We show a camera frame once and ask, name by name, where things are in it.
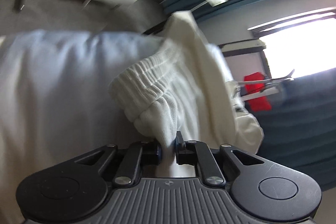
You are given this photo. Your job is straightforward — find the white track pants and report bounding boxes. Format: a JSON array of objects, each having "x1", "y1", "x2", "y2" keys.
[{"x1": 110, "y1": 11, "x2": 264, "y2": 177}]

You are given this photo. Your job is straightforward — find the red bag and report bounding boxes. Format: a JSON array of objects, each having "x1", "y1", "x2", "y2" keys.
[{"x1": 244, "y1": 72, "x2": 272, "y2": 112}]

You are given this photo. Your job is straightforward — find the pink pastel duvet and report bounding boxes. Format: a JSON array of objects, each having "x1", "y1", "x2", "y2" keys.
[{"x1": 1, "y1": 30, "x2": 164, "y2": 223}]

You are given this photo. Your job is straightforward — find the garment steamer stand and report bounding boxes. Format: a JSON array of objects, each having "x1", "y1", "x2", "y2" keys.
[{"x1": 229, "y1": 69, "x2": 295, "y2": 101}]

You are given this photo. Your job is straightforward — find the black framed panel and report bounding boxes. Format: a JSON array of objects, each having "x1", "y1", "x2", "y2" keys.
[{"x1": 218, "y1": 39, "x2": 271, "y2": 81}]

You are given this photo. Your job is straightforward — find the teal curtain right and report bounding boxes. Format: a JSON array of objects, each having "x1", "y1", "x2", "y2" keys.
[{"x1": 254, "y1": 69, "x2": 335, "y2": 190}]

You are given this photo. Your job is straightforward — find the window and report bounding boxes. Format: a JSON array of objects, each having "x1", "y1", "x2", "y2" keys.
[{"x1": 248, "y1": 7, "x2": 335, "y2": 78}]

